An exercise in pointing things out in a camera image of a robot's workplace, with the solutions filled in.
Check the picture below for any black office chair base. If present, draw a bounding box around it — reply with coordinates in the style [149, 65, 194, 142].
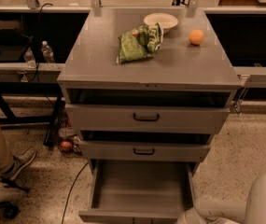
[0, 176, 29, 219]

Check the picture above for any grey top drawer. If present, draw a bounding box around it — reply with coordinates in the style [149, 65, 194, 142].
[65, 105, 229, 134]

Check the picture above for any white bowl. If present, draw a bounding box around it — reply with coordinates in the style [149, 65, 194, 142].
[144, 13, 178, 34]

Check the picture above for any grey bottom drawer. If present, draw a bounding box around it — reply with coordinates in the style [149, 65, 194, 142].
[79, 160, 193, 224]

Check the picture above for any green chip bag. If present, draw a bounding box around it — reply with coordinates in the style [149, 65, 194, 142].
[117, 22, 163, 63]

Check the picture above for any grey sneaker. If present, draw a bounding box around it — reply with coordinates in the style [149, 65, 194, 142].
[0, 147, 36, 181]

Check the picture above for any clear water bottle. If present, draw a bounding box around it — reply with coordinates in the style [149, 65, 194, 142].
[41, 41, 55, 63]

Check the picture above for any small plastic bottle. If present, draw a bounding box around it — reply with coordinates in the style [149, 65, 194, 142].
[23, 49, 36, 69]

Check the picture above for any dark box on shelf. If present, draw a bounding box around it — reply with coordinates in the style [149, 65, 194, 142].
[0, 20, 24, 45]

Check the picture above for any grey middle drawer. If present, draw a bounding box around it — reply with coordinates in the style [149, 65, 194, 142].
[79, 141, 210, 162]

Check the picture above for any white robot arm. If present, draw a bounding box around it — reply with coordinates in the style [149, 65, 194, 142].
[175, 174, 266, 224]

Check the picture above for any grey drawer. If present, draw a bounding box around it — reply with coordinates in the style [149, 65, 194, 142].
[79, 141, 210, 162]
[65, 105, 229, 134]
[79, 160, 193, 224]

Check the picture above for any red apple on floor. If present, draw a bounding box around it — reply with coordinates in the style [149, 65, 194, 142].
[60, 141, 72, 152]

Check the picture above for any orange fruit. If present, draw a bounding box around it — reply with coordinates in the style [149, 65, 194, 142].
[189, 30, 204, 46]

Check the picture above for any grey drawer cabinet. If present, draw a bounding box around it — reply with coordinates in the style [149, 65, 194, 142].
[57, 7, 243, 175]

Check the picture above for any black floor cable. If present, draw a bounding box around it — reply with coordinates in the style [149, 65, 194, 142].
[60, 161, 90, 224]

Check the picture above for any black table leg frame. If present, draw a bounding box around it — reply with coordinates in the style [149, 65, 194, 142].
[0, 81, 64, 147]

